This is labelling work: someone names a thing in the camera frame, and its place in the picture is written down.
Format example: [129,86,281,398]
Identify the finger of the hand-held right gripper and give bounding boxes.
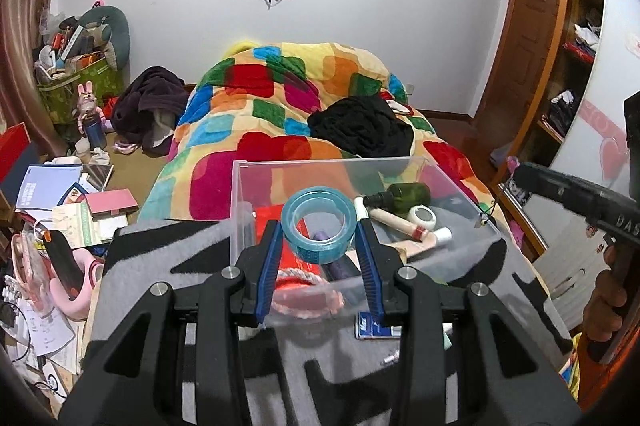
[514,161,601,219]

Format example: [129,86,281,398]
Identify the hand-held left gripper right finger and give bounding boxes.
[356,220,581,426]

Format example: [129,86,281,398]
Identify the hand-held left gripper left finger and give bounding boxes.
[60,220,285,426]

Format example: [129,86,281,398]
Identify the purple bottle with dark cap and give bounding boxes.
[312,230,363,282]

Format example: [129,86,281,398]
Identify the teal tape roll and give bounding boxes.
[281,187,358,264]

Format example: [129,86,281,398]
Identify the beige lipstick tube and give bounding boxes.
[354,197,430,241]

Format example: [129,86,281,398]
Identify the white pink braided rope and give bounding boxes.
[270,266,347,321]

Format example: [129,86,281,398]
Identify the red packet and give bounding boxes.
[255,205,321,287]

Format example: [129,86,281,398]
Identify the white gauze tape roll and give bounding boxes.
[406,205,438,232]

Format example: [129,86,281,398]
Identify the beige cream tube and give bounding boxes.
[389,227,454,259]

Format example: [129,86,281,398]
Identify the clear plastic box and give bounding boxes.
[231,155,502,322]

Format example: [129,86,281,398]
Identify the green spray bottle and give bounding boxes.
[363,183,432,214]

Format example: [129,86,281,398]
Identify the person's right hand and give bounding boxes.
[582,246,640,367]

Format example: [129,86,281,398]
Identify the blue white card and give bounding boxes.
[354,312,401,339]

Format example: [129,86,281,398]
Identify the white plastic drawer cabinet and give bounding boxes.
[530,216,608,337]

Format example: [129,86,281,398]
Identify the grey black patterned blanket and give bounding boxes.
[82,218,573,426]

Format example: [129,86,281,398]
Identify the colourful patchwork blanket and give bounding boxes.
[137,40,501,227]

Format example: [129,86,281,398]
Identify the white wardrobe door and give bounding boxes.
[547,0,640,187]

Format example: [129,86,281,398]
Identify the black clothing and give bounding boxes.
[306,96,415,158]

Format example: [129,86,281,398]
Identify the wooden door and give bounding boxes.
[472,0,571,157]

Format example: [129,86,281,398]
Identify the pink wallet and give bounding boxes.
[85,188,140,219]

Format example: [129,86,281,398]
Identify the white red small pouch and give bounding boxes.
[382,91,413,114]

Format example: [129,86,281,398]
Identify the wooden shelf unit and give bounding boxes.
[462,0,606,257]

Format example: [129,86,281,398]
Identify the green white booklet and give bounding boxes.
[52,203,103,249]

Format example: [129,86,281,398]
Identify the black orange handheld device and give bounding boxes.
[42,230,86,302]

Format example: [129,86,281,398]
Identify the dark purple clothing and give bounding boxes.
[111,66,188,152]

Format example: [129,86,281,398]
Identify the blue white notebook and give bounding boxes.
[16,163,83,212]

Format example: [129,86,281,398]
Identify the pink rabbit toy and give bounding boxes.
[75,81,108,127]

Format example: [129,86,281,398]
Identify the green storage box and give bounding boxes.
[37,56,123,124]

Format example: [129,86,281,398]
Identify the brown cardboard box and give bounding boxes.
[65,53,106,72]

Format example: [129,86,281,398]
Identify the red box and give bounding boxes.
[0,122,31,187]

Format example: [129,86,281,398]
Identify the clear plastic bag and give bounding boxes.
[40,8,66,34]

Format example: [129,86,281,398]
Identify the striped pink curtain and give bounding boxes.
[0,0,91,127]

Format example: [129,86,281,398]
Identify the pink ring-shaped object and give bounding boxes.
[50,256,103,322]

